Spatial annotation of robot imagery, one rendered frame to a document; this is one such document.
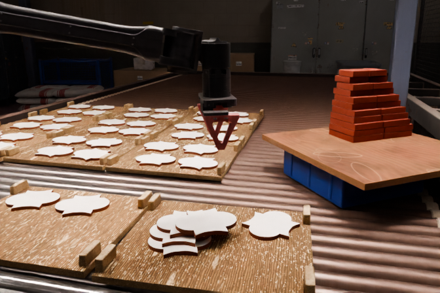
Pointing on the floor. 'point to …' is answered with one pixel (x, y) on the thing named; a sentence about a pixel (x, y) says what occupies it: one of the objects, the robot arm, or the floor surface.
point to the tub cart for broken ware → (357, 65)
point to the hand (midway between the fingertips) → (217, 139)
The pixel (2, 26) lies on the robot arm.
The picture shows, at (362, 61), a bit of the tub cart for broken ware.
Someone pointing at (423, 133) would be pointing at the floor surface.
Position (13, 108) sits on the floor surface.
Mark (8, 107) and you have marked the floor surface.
